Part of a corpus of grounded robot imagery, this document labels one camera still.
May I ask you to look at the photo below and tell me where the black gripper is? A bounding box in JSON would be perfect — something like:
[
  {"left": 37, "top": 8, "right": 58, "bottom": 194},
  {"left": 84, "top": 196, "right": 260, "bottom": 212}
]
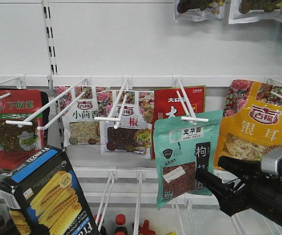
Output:
[{"left": 195, "top": 148, "right": 282, "bottom": 226}]

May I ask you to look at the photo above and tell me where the teal goji berry pouch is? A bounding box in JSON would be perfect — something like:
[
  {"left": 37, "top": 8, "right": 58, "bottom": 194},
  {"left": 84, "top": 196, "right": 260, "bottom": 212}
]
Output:
[{"left": 153, "top": 110, "right": 223, "bottom": 209}]

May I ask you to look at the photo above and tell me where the black Franzzi cookie box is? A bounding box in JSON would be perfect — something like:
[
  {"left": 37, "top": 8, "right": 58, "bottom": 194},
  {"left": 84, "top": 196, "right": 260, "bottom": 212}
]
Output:
[{"left": 0, "top": 145, "right": 99, "bottom": 235}]

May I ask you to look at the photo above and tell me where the white dried fruit pouch right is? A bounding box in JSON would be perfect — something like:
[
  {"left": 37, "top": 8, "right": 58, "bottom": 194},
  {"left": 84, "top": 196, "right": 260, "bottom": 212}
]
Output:
[{"left": 229, "top": 0, "right": 282, "bottom": 24}]

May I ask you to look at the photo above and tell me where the white dried fruit pouch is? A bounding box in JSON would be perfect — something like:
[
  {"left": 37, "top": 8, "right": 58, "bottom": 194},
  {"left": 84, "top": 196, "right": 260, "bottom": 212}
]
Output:
[
  {"left": 174, "top": 0, "right": 226, "bottom": 22},
  {"left": 229, "top": 0, "right": 282, "bottom": 24}
]

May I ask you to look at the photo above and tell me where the white dried fruit pouch left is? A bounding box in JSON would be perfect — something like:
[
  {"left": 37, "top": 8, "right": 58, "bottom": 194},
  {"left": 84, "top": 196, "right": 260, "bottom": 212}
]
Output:
[{"left": 174, "top": 0, "right": 226, "bottom": 22}]

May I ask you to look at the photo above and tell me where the yellow white fungus pouch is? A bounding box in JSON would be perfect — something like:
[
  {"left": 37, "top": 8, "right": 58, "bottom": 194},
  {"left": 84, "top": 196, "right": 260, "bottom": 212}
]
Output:
[{"left": 214, "top": 79, "right": 282, "bottom": 169}]

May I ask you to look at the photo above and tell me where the white peg hook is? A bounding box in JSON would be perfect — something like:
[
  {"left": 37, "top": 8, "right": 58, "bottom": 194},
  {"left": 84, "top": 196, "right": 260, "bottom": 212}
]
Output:
[
  {"left": 94, "top": 76, "right": 129, "bottom": 129},
  {"left": 175, "top": 76, "right": 209, "bottom": 125},
  {"left": 0, "top": 76, "right": 42, "bottom": 128},
  {"left": 14, "top": 77, "right": 88, "bottom": 131}
]

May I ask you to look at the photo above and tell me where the red sauce squeeze pouch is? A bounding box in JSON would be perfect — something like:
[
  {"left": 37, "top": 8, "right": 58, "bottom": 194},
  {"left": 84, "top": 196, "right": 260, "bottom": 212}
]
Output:
[{"left": 138, "top": 219, "right": 156, "bottom": 235}]

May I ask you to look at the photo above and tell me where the red cap sauce bottle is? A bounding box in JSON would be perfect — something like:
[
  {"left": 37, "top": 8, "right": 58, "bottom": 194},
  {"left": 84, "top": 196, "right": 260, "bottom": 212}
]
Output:
[{"left": 115, "top": 213, "right": 128, "bottom": 235}]

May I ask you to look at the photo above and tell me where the white peppercorn pouch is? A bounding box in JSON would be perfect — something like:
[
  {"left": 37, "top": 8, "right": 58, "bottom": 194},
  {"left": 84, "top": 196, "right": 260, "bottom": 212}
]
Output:
[{"left": 100, "top": 90, "right": 154, "bottom": 159}]

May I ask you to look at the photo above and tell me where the white fennel seed pouch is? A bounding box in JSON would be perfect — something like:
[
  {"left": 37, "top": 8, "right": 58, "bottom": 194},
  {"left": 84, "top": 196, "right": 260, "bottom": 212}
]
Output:
[{"left": 62, "top": 86, "right": 112, "bottom": 147}]

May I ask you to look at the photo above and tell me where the dark pouch behind red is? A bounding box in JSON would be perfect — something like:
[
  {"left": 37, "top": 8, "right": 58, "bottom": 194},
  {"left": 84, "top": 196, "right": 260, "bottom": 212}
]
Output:
[{"left": 0, "top": 88, "right": 51, "bottom": 174}]

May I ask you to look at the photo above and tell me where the white slotted shelf upright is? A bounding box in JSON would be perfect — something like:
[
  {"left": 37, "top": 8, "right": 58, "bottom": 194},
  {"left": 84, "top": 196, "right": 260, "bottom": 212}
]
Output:
[{"left": 42, "top": 0, "right": 58, "bottom": 75}]

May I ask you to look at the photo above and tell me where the red pickled vegetable pouch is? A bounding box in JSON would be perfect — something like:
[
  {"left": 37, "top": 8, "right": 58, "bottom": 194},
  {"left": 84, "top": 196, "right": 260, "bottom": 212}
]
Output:
[{"left": 0, "top": 89, "right": 49, "bottom": 171}]

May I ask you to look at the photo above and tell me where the white peg hook far left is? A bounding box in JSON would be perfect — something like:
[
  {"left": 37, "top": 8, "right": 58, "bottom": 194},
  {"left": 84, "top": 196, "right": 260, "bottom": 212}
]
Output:
[{"left": 0, "top": 76, "right": 42, "bottom": 128}]

